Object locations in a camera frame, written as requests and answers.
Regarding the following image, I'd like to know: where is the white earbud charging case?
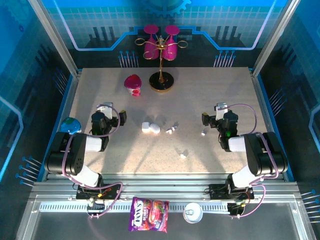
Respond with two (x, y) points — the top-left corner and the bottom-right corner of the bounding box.
(141, 121), (161, 135)

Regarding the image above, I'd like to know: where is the blue round cup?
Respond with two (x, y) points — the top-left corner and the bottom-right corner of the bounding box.
(60, 117), (82, 135)

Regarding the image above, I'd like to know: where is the pink heart-shaped cup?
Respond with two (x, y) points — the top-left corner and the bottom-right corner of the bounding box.
(124, 74), (143, 98)

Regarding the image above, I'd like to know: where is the gold glass rack stand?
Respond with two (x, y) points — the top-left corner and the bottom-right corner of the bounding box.
(134, 34), (188, 93)

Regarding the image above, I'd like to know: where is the pink wine glass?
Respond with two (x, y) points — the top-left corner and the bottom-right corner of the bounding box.
(143, 24), (161, 60)
(162, 24), (181, 61)

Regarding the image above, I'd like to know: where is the black connector box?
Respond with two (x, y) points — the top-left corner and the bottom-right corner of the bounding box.
(227, 202), (245, 216)
(86, 202), (106, 214)

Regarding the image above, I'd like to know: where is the silver drink can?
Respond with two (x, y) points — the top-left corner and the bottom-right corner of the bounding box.
(182, 202), (204, 224)

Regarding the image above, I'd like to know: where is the purple Fox's candy bag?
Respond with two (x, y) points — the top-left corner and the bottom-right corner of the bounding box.
(128, 196), (170, 234)

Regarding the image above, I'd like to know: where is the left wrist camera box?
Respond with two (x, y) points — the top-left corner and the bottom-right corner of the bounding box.
(101, 101), (115, 120)

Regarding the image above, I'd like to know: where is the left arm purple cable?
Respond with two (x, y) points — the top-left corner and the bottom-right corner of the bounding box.
(61, 103), (124, 221)

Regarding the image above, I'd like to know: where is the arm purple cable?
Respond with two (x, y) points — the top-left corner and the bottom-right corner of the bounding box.
(61, 103), (124, 221)
(224, 103), (280, 220)

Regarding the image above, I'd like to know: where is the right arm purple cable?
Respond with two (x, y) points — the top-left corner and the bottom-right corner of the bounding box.
(224, 103), (280, 220)

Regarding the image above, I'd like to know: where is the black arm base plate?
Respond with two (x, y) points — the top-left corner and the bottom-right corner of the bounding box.
(76, 183), (123, 201)
(208, 183), (255, 201)

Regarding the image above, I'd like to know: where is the aluminium profile frame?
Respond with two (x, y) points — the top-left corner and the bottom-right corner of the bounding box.
(14, 0), (313, 240)

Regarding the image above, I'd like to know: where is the slotted grey cable duct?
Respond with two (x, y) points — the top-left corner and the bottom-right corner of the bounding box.
(39, 201), (232, 213)

